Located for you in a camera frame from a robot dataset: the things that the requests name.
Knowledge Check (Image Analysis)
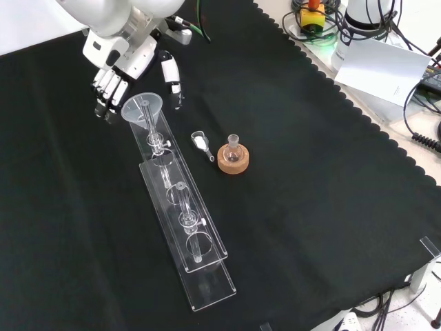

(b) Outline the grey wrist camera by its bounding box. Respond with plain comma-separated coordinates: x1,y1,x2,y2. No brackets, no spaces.
165,15,193,46

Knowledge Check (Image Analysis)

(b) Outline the clear acrylic funnel stand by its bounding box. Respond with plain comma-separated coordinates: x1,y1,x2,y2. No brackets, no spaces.
129,99,238,312

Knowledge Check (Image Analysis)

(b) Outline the translucent plastic funnel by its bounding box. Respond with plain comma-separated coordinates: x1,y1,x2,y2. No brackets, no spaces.
120,92,163,138

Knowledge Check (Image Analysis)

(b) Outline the small round-bottom glass flask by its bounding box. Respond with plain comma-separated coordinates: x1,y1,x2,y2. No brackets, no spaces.
222,134,241,163

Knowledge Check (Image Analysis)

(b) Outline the pale board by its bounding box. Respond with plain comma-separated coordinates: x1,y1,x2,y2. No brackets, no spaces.
334,34,431,108

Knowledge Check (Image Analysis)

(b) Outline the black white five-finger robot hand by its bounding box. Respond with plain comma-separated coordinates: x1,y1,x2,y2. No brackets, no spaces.
81,29,185,125

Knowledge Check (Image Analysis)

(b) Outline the green cable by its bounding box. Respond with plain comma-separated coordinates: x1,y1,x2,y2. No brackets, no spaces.
187,19,212,44

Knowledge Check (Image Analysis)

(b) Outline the black looped cable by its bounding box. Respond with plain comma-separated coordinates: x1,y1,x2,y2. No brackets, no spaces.
402,81,441,139

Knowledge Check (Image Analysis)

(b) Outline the white power strip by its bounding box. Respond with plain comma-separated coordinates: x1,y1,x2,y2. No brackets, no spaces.
339,312,361,331

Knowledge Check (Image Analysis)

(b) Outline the cork ring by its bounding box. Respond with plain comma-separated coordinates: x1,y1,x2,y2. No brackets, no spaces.
216,142,249,176

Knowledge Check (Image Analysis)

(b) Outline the black coiled cable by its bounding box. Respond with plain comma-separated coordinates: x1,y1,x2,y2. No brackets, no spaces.
411,132,441,152

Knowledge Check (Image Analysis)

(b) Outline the black bench cloth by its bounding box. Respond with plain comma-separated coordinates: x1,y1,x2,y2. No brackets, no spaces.
0,0,441,331

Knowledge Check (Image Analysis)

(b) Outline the clear acrylic cloth clamp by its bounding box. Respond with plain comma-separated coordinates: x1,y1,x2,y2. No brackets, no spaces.
419,236,441,259

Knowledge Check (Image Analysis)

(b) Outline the white table bracket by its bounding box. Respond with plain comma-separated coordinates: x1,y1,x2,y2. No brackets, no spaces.
409,258,441,294

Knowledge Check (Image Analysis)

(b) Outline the black cable around stop button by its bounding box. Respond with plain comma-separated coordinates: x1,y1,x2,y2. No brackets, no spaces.
282,0,345,43

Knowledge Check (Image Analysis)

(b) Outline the yellow stop button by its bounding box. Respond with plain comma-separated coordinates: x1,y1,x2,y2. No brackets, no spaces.
298,0,327,34

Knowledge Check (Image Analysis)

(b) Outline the black power adapter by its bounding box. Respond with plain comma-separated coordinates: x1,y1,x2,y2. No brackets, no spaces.
418,65,441,94

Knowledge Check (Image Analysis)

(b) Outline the glass weighing funnel with powder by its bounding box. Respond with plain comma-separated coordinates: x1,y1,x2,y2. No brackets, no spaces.
190,130,216,163

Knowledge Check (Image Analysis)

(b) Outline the black floor cable bundle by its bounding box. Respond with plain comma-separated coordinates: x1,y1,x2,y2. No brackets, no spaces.
354,288,441,331

